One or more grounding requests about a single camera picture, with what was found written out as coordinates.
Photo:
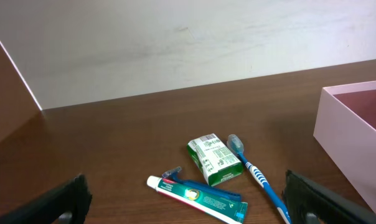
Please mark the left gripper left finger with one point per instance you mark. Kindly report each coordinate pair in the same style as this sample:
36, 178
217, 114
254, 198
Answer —
71, 198

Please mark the green white toothpaste tube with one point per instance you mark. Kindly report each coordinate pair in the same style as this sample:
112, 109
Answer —
228, 211

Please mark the green white soap box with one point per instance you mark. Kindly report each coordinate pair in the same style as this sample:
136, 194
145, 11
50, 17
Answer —
214, 159

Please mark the blue disposable razor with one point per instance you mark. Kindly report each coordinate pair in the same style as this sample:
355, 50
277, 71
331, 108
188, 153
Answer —
173, 175

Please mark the white cardboard box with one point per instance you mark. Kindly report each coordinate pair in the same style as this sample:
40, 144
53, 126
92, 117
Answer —
346, 129

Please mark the blue white toothbrush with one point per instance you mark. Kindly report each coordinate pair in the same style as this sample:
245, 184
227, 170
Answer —
236, 146

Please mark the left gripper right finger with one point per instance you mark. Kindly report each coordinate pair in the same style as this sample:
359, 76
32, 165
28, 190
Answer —
310, 202

